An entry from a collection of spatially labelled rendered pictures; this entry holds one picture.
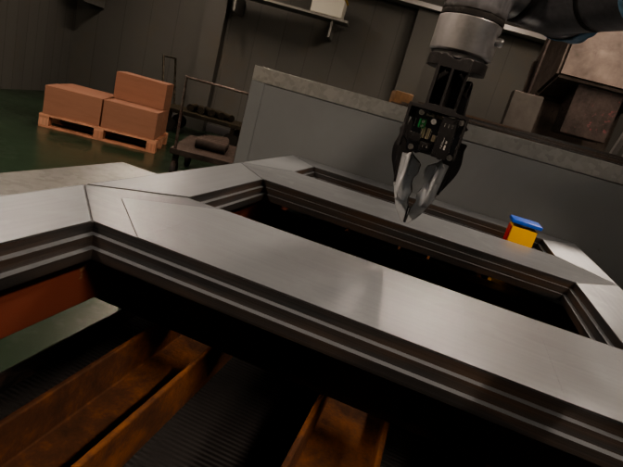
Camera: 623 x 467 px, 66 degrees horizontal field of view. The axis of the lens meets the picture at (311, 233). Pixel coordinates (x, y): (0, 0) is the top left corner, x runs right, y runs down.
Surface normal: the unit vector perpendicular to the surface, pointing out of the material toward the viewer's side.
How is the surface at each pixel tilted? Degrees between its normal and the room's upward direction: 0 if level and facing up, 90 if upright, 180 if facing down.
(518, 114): 90
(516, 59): 90
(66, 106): 90
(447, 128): 90
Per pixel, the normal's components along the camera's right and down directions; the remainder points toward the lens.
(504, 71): -0.10, 0.26
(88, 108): 0.15, 0.32
